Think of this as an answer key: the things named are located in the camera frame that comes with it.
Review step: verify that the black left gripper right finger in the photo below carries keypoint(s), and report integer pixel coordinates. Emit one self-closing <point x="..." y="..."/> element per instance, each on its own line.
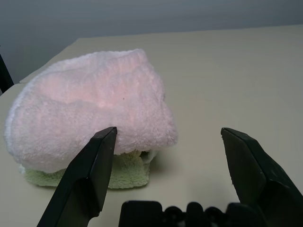
<point x="260" y="179"/>

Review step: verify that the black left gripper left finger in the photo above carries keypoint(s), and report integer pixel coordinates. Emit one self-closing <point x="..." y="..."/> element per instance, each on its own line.
<point x="80" y="179"/>

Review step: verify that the green fluffy towel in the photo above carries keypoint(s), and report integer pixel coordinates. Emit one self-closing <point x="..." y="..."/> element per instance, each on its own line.
<point x="127" y="175"/>

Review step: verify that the pink fluffy towel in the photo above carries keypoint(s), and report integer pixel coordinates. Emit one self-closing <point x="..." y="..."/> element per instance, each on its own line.
<point x="82" y="106"/>

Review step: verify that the black slanted stand leg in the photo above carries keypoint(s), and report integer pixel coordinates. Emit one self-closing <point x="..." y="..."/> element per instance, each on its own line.
<point x="4" y="75"/>

